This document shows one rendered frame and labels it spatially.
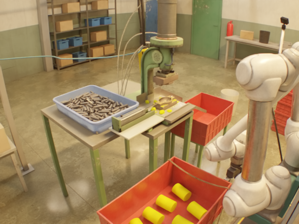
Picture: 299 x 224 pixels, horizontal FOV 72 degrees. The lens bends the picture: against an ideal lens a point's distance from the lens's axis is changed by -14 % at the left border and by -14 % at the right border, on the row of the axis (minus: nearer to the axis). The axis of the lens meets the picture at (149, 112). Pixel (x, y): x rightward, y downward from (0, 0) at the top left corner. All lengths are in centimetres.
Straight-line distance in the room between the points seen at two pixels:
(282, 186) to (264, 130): 36
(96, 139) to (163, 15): 85
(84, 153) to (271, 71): 247
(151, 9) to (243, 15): 304
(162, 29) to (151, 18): 668
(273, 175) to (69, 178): 206
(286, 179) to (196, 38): 680
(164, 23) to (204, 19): 604
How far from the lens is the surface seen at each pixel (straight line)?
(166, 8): 148
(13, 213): 251
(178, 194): 146
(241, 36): 655
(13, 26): 641
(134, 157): 283
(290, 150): 167
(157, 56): 156
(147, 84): 171
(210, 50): 752
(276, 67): 94
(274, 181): 123
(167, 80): 157
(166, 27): 149
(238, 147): 135
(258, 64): 89
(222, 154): 127
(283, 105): 357
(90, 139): 145
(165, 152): 230
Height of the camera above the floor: 173
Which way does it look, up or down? 27 degrees down
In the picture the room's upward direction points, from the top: straight up
